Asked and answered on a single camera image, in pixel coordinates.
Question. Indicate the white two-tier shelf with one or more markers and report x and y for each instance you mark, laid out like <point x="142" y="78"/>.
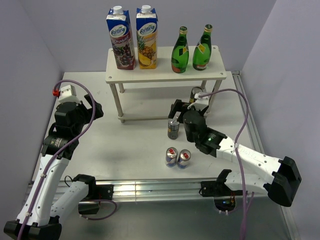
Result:
<point x="147" y="94"/>

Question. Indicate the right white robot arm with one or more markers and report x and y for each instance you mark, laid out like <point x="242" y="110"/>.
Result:
<point x="278" y="178"/>

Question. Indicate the green glass bottle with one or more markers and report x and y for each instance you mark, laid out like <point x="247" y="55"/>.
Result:
<point x="180" y="52"/>
<point x="203" y="50"/>

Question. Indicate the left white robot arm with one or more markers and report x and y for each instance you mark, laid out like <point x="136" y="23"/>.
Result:
<point x="41" y="218"/>

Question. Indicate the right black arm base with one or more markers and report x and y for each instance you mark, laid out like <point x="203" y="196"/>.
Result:
<point x="224" y="198"/>

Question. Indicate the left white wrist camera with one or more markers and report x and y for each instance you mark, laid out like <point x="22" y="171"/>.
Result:
<point x="66" y="94"/>

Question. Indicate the aluminium rail front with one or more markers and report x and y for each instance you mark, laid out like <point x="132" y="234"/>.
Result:
<point x="162" y="189"/>

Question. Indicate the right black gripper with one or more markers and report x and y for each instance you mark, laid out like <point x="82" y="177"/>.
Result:
<point x="178" y="106"/>

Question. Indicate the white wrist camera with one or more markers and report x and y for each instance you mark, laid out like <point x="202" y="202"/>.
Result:
<point x="66" y="94"/>
<point x="201" y="100"/>

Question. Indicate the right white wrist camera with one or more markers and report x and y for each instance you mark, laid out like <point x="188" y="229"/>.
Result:
<point x="201" y="100"/>

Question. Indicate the pineapple juice carton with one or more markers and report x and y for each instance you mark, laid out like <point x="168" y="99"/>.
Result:
<point x="146" y="34"/>

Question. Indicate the dark can top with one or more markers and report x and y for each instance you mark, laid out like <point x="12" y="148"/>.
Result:
<point x="173" y="127"/>

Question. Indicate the dark can yellow label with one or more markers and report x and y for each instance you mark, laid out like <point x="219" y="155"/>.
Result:
<point x="195" y="93"/>

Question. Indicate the grape juice carton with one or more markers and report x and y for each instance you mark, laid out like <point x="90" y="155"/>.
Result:
<point x="121" y="37"/>

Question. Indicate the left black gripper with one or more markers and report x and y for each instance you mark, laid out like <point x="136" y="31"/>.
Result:
<point x="81" y="107"/>

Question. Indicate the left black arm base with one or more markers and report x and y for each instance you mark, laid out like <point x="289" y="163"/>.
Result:
<point x="102" y="192"/>

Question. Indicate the silver blue energy can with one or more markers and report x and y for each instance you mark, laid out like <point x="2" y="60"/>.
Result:
<point x="171" y="157"/>

